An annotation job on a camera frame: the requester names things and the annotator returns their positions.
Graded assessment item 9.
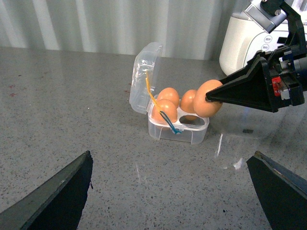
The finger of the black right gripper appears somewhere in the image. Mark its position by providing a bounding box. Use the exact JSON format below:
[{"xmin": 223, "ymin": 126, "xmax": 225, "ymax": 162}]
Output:
[{"xmin": 206, "ymin": 54, "xmax": 276, "ymax": 113}]

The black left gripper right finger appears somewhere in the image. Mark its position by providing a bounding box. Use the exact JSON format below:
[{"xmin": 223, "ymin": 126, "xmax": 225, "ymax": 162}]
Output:
[{"xmin": 247, "ymin": 151, "xmax": 307, "ymax": 230}]

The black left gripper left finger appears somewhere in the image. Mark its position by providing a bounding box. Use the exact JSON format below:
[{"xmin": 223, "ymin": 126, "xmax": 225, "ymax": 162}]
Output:
[{"xmin": 0, "ymin": 151, "xmax": 93, "ymax": 230}]

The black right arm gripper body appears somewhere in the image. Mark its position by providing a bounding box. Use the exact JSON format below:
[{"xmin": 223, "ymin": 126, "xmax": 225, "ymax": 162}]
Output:
[{"xmin": 265, "ymin": 0, "xmax": 307, "ymax": 107}]

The brown carried egg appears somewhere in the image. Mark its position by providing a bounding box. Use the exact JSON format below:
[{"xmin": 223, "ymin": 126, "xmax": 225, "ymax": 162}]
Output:
[{"xmin": 193, "ymin": 80, "xmax": 223, "ymax": 117}]

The clear plastic egg box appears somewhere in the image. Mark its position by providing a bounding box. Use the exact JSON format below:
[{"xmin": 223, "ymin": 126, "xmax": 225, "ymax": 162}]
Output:
[{"xmin": 129, "ymin": 42, "xmax": 209, "ymax": 144}]

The brown egg back right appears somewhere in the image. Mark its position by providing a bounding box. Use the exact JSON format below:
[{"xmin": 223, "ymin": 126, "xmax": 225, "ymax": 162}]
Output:
[{"xmin": 180, "ymin": 89, "xmax": 197, "ymax": 114}]

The brown egg back left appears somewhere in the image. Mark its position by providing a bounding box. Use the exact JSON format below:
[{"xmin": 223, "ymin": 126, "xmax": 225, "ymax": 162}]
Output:
[{"xmin": 157, "ymin": 87, "xmax": 179, "ymax": 108}]

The brown egg front left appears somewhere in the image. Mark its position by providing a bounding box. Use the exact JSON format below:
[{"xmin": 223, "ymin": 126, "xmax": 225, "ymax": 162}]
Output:
[{"xmin": 151, "ymin": 99, "xmax": 177, "ymax": 124}]

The white Joyoung soymilk maker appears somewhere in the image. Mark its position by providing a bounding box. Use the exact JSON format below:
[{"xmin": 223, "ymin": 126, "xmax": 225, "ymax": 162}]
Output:
[{"xmin": 219, "ymin": 13, "xmax": 288, "ymax": 75}]

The blue rubber band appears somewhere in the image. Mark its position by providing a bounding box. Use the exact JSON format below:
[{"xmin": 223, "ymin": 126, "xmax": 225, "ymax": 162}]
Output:
[{"xmin": 159, "ymin": 111, "xmax": 182, "ymax": 135}]

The yellow rubber band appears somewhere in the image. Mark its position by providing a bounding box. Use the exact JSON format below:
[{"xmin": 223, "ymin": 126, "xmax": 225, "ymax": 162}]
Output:
[{"xmin": 145, "ymin": 71, "xmax": 162, "ymax": 115}]

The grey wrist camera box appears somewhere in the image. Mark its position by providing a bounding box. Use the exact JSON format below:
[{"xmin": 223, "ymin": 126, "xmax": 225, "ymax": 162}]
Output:
[{"xmin": 243, "ymin": 0, "xmax": 287, "ymax": 34}]

